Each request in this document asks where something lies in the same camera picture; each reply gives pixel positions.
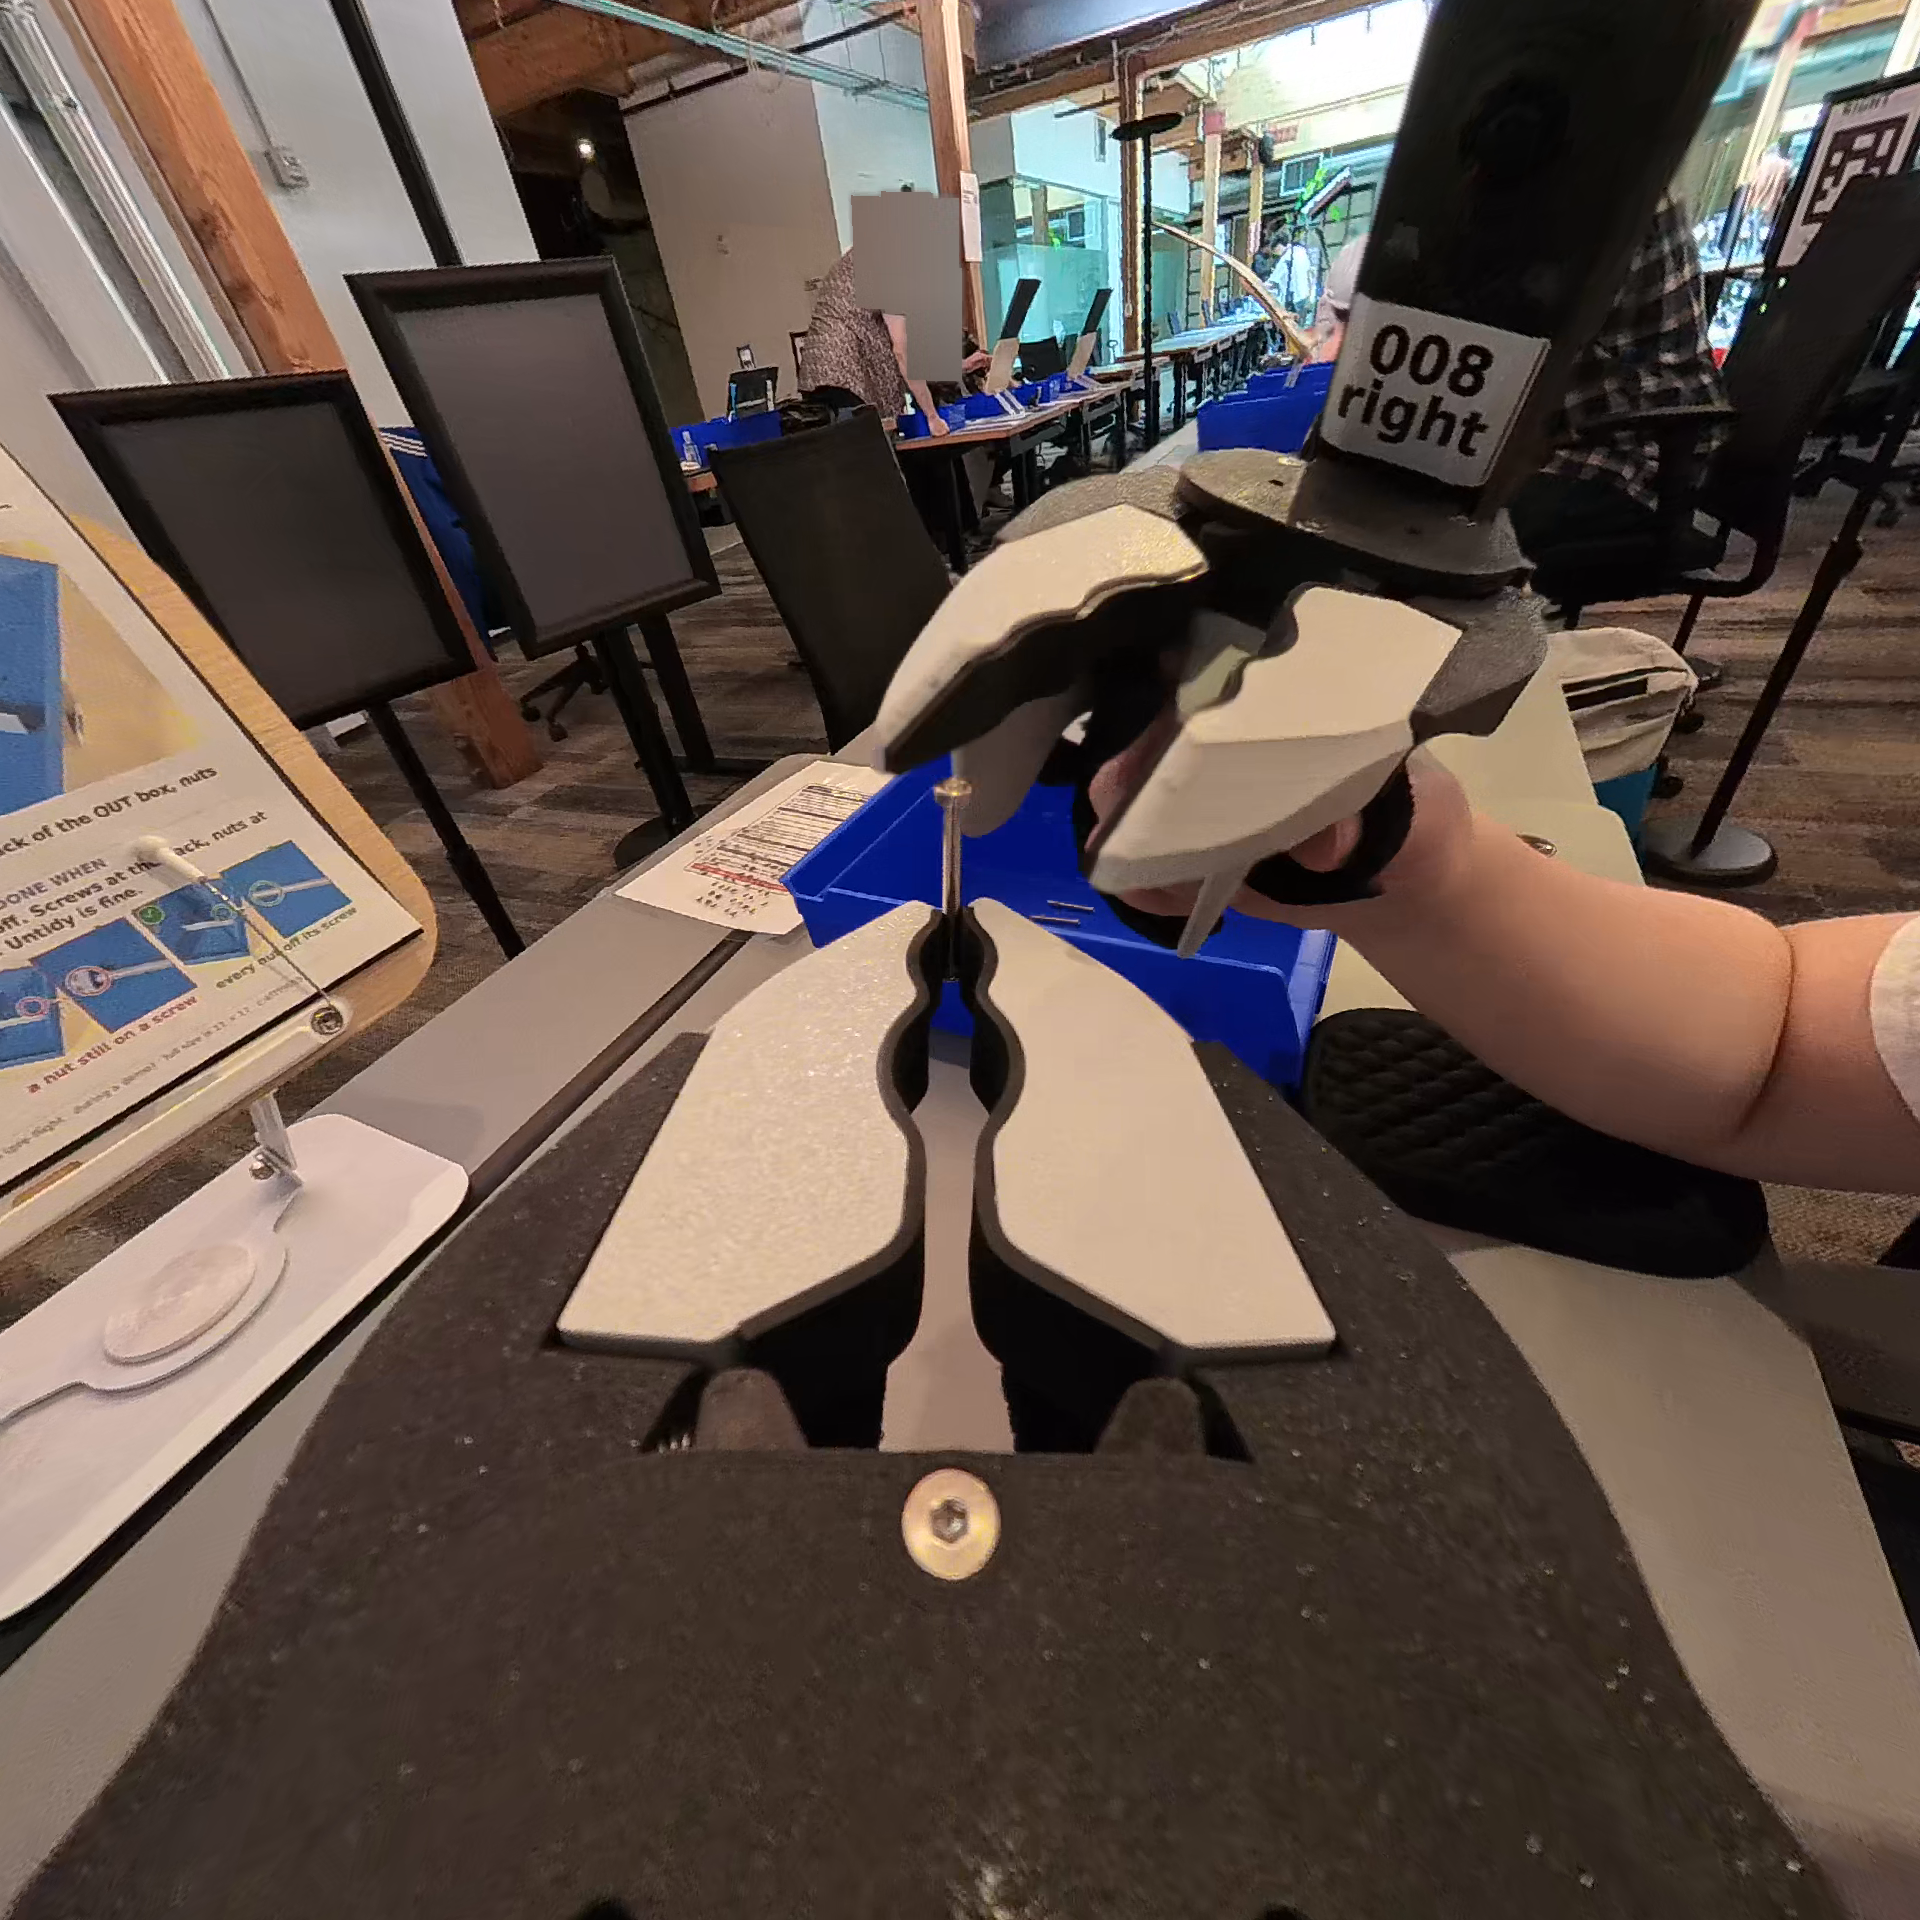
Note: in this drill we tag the row of distant blue bins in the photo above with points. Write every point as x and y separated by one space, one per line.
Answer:
1261 422

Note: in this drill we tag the person's right hand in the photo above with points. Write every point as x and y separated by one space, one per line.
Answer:
1448 869

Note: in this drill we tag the blue striped jacket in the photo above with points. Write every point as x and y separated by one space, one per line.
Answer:
443 510

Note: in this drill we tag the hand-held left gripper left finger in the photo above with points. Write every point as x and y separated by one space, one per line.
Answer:
751 1185

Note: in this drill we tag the printed instruction sheet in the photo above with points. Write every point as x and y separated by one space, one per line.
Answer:
149 840

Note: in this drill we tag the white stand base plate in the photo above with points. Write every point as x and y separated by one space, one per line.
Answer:
383 930

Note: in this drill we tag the white cloth bag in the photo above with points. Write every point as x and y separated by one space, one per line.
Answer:
1621 661

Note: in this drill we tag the blue plastic bin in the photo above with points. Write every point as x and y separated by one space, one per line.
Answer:
1245 990

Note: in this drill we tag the far work table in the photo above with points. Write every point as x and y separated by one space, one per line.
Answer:
1021 450

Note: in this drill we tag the black office chair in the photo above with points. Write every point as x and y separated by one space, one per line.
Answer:
840 570
1799 329

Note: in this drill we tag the silver metal bolt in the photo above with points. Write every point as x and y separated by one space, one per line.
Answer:
951 855

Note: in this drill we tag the person's right forearm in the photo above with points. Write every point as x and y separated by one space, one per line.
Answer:
1651 1021

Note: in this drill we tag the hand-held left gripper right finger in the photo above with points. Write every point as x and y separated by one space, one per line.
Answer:
1142 1185

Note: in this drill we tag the black floor stand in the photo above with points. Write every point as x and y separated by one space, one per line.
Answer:
1710 855

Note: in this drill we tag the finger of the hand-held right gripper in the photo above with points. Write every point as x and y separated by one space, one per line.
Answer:
1289 751
1021 599

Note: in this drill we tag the small marker sign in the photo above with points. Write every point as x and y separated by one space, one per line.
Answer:
1868 165

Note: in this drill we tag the black framed easel board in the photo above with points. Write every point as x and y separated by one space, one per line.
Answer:
541 450
284 541

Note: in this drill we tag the black floor lamp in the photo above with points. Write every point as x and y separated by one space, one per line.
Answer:
1149 271

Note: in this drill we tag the laminated barcode sheet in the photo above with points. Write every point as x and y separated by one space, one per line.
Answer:
734 855

